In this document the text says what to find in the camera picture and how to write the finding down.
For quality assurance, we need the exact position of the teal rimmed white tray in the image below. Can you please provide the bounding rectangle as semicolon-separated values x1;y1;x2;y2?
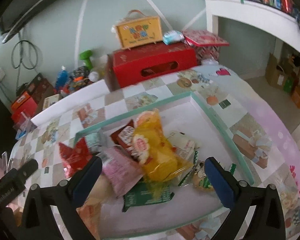
75;92;254;239

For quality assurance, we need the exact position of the red patterned tin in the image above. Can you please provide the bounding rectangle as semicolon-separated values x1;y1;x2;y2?
182;29;229;63

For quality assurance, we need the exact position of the pile of small toys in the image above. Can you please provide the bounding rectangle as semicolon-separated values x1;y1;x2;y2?
60;66;100;97

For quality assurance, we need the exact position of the large red gift box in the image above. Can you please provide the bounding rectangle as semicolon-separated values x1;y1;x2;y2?
113;42;197;88

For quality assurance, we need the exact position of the orange carton box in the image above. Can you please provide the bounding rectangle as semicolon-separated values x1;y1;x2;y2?
11;91;30;112

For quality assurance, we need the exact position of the clear plastic container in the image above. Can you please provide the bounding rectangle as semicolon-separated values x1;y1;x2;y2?
13;112;37;140

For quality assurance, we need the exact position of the pink snack packet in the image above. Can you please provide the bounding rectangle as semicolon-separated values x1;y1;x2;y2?
97;146;143;197

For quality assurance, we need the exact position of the white shelf desk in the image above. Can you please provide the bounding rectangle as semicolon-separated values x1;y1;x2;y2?
205;0;300;151

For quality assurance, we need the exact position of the dark red snack packet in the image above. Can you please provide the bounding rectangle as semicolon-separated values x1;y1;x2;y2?
110;119;135;158

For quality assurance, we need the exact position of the blue plastic bottle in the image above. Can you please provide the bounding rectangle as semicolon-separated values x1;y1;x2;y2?
55;66;68;91

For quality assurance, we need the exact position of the black tv cabinet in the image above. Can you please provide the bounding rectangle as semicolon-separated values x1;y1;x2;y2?
0;100;17;158

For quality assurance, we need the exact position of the orange beige bread packet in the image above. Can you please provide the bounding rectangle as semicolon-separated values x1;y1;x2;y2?
77;174;114;239

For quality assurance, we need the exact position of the red snack bag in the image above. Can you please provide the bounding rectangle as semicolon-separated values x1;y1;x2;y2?
58;138;92;178

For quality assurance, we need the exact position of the red box on floor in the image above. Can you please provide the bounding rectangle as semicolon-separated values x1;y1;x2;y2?
11;97;37;121

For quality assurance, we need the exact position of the yellow children's gift box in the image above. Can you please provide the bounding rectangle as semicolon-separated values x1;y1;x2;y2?
112;10;162;50

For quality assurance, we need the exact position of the green dumbbell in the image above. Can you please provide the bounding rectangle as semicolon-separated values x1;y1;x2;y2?
79;50;93;70

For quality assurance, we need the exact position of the green snack packet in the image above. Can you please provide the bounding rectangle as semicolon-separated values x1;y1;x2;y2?
122;182;174;212

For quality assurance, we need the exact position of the white snack packet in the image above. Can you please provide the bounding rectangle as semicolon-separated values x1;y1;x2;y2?
167;131;201;186

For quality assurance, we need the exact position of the checkered patterned tablecloth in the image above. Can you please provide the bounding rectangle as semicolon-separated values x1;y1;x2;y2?
9;65;300;239

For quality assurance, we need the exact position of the round cake green wrapper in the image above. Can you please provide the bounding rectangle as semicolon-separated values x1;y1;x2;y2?
178;149;237;192

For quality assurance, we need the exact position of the yellow snack bag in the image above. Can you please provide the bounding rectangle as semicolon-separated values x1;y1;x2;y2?
132;109;192;183

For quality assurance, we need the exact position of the light blue tissue pack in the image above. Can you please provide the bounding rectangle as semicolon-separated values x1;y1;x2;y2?
162;30;184;45

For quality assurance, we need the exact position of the black cable loop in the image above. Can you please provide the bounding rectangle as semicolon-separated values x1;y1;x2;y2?
11;39;39;71

